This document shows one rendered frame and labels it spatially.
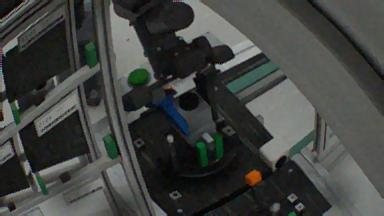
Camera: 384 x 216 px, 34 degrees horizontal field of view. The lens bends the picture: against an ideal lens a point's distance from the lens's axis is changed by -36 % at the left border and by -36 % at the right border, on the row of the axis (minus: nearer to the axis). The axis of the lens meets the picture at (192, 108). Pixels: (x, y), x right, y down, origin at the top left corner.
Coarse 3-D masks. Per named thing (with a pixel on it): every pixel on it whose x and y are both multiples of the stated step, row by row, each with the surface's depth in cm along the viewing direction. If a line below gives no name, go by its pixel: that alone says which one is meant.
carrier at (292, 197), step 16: (272, 176) 148; (288, 176) 147; (304, 176) 146; (272, 192) 145; (288, 192) 144; (304, 192) 143; (320, 192) 142; (224, 208) 144; (240, 208) 144; (256, 208) 140; (272, 208) 133; (288, 208) 139; (304, 208) 137; (320, 208) 139; (336, 208) 135
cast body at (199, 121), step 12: (180, 96) 146; (192, 96) 146; (180, 108) 146; (192, 108) 145; (204, 108) 145; (192, 120) 145; (204, 120) 146; (180, 132) 149; (192, 132) 146; (204, 132) 147; (192, 144) 147
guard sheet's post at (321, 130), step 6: (318, 114) 144; (318, 120) 145; (318, 126) 146; (324, 126) 145; (318, 132) 147; (324, 132) 148; (318, 138) 148; (324, 138) 150; (318, 144) 149; (324, 144) 150; (318, 150) 150
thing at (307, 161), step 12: (300, 156) 152; (312, 156) 151; (108, 168) 155; (120, 168) 155; (312, 168) 149; (324, 168) 148; (120, 180) 154; (312, 180) 146; (324, 180) 145; (120, 192) 151; (324, 192) 143; (336, 192) 142; (120, 204) 157; (132, 204) 148; (156, 204) 148; (336, 204) 139; (348, 204) 138
